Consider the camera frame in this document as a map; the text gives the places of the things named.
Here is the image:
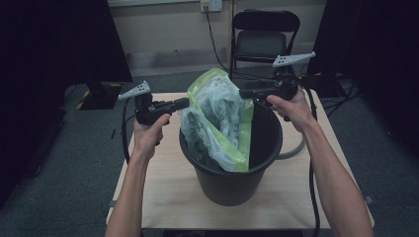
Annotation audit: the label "person's left hand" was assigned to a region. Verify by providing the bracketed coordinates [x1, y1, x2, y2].
[132, 114, 172, 160]

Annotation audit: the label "person's right hand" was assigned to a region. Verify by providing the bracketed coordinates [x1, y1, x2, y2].
[266, 88, 318, 133]

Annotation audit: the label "black folding chair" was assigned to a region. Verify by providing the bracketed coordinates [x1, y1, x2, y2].
[229, 9, 301, 92]

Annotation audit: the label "black curtain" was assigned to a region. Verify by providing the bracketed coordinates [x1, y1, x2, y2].
[0, 0, 133, 201]
[307, 0, 419, 157]

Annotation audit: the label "black stand base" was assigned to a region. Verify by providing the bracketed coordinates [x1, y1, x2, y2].
[76, 82, 123, 111]

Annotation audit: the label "black floor cables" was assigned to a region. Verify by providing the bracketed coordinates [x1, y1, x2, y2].
[320, 74, 363, 119]

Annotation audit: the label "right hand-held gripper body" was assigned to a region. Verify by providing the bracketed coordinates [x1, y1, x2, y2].
[272, 50, 316, 102]

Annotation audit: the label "grey bin rim ring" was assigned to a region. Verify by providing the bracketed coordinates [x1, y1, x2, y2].
[276, 132, 307, 161]

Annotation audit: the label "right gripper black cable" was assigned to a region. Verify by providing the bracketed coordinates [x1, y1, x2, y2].
[297, 83, 322, 237]

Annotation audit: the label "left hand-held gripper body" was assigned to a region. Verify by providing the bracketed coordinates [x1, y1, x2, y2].
[117, 80, 172, 126]

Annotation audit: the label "white wall outlet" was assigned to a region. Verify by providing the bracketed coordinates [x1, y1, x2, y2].
[200, 0, 223, 14]

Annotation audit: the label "black power cable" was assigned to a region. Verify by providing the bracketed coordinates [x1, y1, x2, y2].
[205, 6, 262, 83]

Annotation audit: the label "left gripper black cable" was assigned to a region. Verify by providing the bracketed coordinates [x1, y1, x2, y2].
[121, 98, 138, 166]

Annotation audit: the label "clear green-printed plastic bag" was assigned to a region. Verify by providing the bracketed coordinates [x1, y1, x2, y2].
[179, 67, 255, 173]

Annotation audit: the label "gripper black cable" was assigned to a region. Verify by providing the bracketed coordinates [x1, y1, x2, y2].
[297, 83, 322, 237]
[121, 98, 138, 166]

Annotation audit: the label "dark grey trash bin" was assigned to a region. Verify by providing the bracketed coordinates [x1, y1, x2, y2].
[178, 98, 284, 207]

